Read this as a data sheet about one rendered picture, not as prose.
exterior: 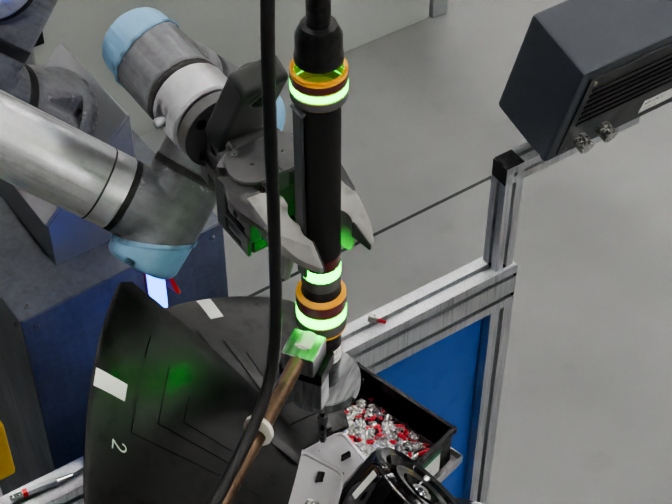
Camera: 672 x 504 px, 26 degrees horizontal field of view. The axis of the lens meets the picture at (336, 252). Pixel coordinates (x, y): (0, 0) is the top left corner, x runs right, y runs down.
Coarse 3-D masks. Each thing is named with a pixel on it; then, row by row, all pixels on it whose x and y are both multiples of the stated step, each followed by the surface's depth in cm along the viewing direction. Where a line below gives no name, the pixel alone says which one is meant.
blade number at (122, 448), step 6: (108, 432) 115; (114, 432) 116; (108, 438) 115; (114, 438) 116; (120, 438) 116; (126, 438) 117; (108, 444) 115; (114, 444) 115; (120, 444) 116; (126, 444) 116; (132, 444) 117; (108, 450) 115; (114, 450) 115; (120, 450) 116; (126, 450) 116; (114, 456) 115; (120, 456) 115; (126, 456) 116
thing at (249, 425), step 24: (264, 0) 92; (264, 24) 93; (264, 48) 94; (264, 72) 96; (264, 96) 97; (264, 120) 99; (264, 144) 101; (264, 384) 116; (264, 408) 116; (264, 432) 116; (240, 456) 113
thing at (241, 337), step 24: (192, 312) 155; (240, 312) 157; (264, 312) 159; (288, 312) 160; (216, 336) 153; (240, 336) 154; (264, 336) 154; (288, 336) 156; (240, 360) 151; (264, 360) 151; (288, 408) 147; (312, 432) 145; (336, 432) 145
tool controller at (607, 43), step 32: (576, 0) 184; (608, 0) 185; (640, 0) 186; (544, 32) 181; (576, 32) 181; (608, 32) 182; (640, 32) 183; (544, 64) 184; (576, 64) 179; (608, 64) 179; (640, 64) 184; (512, 96) 193; (544, 96) 187; (576, 96) 182; (608, 96) 186; (640, 96) 192; (544, 128) 190; (576, 128) 189; (608, 128) 192; (544, 160) 193
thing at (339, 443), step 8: (328, 440) 145; (336, 440) 145; (344, 440) 145; (312, 448) 144; (320, 448) 144; (328, 448) 144; (336, 448) 144; (344, 448) 144; (352, 448) 144; (320, 456) 143; (328, 456) 143; (336, 456) 143; (352, 456) 143; (360, 456) 143; (336, 464) 143; (344, 464) 143; (352, 464) 143; (344, 472) 142; (352, 472) 142; (344, 480) 141
